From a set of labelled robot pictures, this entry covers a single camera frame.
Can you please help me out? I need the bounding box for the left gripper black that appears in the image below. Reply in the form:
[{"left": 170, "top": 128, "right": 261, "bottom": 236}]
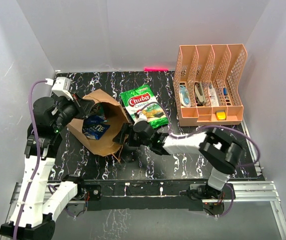
[{"left": 52, "top": 91, "right": 96, "bottom": 131}]

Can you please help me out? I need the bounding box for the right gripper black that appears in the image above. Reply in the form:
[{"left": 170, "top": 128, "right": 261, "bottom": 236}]
[{"left": 113, "top": 122, "right": 151, "bottom": 148}]

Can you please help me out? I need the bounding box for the brown paper bag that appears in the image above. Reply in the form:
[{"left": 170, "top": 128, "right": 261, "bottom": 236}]
[{"left": 68, "top": 89, "right": 129, "bottom": 157}]

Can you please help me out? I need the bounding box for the green Chuba cassava chips bag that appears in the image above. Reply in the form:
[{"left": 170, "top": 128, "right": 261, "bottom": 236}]
[{"left": 120, "top": 85, "right": 169, "bottom": 129}]

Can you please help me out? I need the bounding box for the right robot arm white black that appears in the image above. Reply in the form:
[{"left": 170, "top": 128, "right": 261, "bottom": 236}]
[{"left": 113, "top": 120, "right": 243, "bottom": 200}]

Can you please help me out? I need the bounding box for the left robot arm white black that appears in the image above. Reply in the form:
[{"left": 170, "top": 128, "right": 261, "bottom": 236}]
[{"left": 0, "top": 94, "right": 95, "bottom": 240}]

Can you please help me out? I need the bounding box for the blue white snack bag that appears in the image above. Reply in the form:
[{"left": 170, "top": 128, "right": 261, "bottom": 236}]
[{"left": 82, "top": 115, "right": 110, "bottom": 140}]

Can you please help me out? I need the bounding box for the pink tape strip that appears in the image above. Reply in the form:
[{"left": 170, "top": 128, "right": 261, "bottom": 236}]
[{"left": 144, "top": 66, "right": 169, "bottom": 72}]

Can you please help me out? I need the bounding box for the blue white tape dispenser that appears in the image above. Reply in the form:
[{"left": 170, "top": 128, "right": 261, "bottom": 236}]
[{"left": 179, "top": 84, "right": 191, "bottom": 108}]

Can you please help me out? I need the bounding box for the grey stapler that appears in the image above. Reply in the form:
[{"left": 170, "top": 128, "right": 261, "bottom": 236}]
[{"left": 194, "top": 82, "right": 206, "bottom": 106}]

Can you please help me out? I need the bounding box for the white small packet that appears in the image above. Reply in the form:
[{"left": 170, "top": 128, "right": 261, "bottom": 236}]
[{"left": 208, "top": 84, "right": 219, "bottom": 107}]

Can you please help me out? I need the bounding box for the yellow small object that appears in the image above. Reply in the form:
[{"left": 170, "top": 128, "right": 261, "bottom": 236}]
[{"left": 215, "top": 111, "right": 226, "bottom": 121}]

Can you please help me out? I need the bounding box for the orange plastic desk organizer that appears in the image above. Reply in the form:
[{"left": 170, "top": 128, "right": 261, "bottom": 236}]
[{"left": 173, "top": 44, "right": 247, "bottom": 127}]

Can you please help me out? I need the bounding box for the blue small connector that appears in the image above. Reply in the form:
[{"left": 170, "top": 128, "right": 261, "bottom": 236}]
[{"left": 223, "top": 87, "right": 228, "bottom": 96}]

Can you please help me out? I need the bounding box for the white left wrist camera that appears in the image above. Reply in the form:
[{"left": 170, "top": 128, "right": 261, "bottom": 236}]
[{"left": 45, "top": 76, "right": 73, "bottom": 101}]

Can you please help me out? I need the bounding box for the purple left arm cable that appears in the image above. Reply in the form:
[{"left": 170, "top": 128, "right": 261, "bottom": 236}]
[{"left": 12, "top": 78, "right": 86, "bottom": 240}]

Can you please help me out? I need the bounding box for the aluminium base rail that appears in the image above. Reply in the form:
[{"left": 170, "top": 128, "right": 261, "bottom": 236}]
[{"left": 0, "top": 177, "right": 286, "bottom": 240}]

